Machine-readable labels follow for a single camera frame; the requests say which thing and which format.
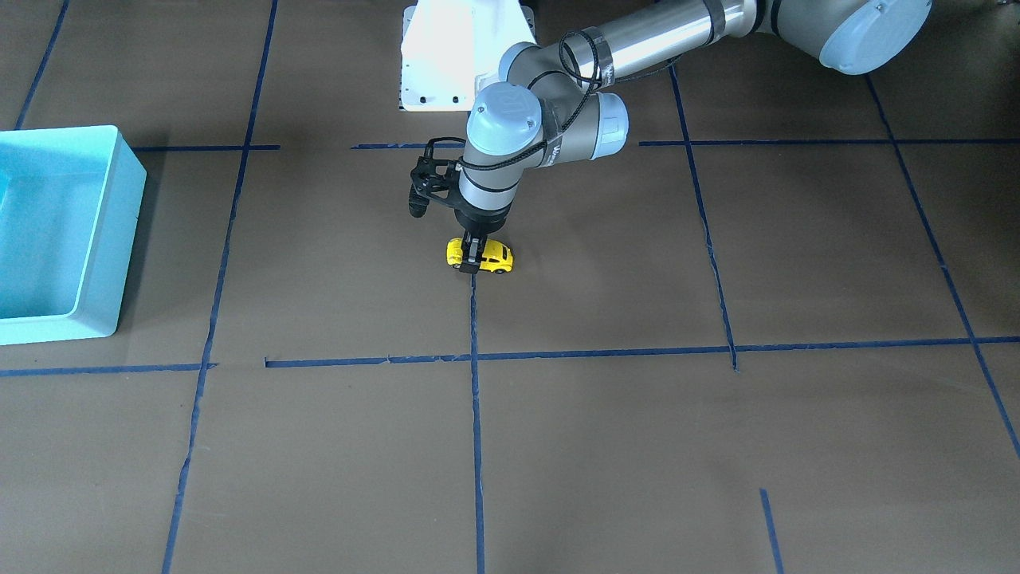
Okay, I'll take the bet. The turquoise plastic bin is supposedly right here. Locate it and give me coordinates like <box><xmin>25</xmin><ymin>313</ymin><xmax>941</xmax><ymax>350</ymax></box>
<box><xmin>1</xmin><ymin>126</ymin><xmax>147</xmax><ymax>345</ymax></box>

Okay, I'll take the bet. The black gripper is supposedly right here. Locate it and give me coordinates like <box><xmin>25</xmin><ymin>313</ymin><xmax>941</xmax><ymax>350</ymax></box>
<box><xmin>454</xmin><ymin>207</ymin><xmax>510</xmax><ymax>275</ymax></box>

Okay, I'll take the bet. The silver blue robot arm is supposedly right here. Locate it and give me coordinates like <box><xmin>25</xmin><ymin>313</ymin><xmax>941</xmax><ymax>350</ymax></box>
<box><xmin>443</xmin><ymin>1</ymin><xmax>932</xmax><ymax>275</ymax></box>

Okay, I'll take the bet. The yellow beetle toy car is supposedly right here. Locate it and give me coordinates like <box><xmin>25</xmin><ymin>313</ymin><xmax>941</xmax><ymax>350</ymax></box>
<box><xmin>445</xmin><ymin>238</ymin><xmax>514</xmax><ymax>275</ymax></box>

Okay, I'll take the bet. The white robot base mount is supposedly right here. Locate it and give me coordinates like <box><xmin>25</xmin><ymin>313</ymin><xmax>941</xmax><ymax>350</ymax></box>
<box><xmin>400</xmin><ymin>1</ymin><xmax>536</xmax><ymax>112</ymax></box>

